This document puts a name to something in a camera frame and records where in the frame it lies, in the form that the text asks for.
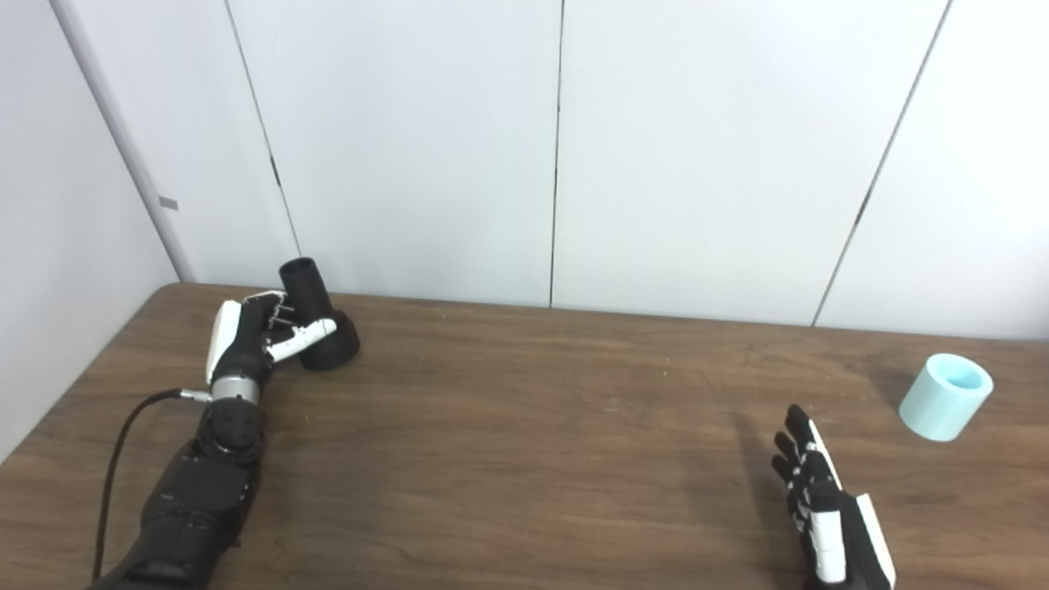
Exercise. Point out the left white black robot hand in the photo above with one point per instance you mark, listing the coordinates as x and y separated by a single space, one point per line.
238 344

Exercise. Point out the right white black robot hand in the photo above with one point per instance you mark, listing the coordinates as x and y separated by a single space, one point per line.
832 524

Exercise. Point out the black funnel-shaped nozzle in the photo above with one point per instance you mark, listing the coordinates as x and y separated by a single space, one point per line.
324 332

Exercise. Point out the light blue cylinder cup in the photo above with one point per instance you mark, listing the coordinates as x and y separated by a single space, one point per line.
942 401

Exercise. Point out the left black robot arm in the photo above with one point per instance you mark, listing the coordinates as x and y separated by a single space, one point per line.
197 492

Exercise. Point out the white wall pipe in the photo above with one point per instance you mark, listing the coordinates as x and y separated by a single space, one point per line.
123 147

